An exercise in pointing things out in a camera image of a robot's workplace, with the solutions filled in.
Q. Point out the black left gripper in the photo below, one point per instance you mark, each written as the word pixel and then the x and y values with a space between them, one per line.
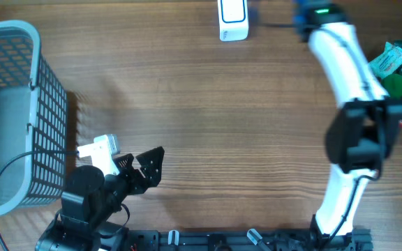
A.
pixel 152 177

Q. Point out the green lid white jar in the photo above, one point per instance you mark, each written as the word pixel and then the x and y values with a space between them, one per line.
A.
pixel 393 85

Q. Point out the mint toilet tissue packet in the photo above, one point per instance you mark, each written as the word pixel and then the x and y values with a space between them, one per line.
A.
pixel 388 62

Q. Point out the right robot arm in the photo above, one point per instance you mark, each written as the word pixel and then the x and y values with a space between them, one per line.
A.
pixel 364 131

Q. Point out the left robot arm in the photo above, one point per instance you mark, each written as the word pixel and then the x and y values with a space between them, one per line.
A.
pixel 91 197

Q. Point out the white barcode scanner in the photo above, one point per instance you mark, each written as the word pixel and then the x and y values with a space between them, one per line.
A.
pixel 233 20

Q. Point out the grey plastic mesh basket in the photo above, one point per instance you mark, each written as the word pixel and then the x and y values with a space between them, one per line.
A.
pixel 33 121

